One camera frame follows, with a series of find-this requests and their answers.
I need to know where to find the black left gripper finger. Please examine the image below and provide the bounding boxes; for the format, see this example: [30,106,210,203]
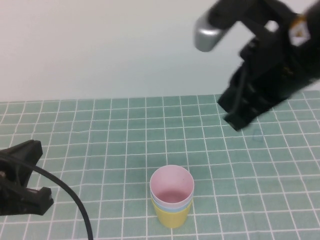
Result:
[0,139,43,186]
[24,186,55,216]

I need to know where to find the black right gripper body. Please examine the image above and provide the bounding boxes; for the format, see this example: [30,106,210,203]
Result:
[231,27,308,106]

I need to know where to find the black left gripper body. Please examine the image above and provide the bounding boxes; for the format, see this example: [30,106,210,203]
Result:
[0,159,26,216]

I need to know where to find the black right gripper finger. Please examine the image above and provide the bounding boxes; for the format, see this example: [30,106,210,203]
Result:
[224,84,283,131]
[218,77,251,114]

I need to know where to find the pink plastic cup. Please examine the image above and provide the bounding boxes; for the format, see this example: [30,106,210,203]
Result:
[149,164,195,204]

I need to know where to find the light blue plastic cup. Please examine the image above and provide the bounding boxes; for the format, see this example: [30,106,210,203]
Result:
[150,192,195,211]

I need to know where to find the green checked tablecloth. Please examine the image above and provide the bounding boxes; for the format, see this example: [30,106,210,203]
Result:
[0,90,320,240]

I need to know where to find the yellow plastic cup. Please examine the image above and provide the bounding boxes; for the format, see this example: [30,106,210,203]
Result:
[151,199,193,229]

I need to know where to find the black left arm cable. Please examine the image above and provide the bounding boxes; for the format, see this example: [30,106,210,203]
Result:
[0,156,95,240]

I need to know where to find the black right camera bracket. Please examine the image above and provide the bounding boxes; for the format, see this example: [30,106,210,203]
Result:
[207,0,291,38]

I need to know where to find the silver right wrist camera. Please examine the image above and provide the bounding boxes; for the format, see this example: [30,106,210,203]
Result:
[192,9,235,53]

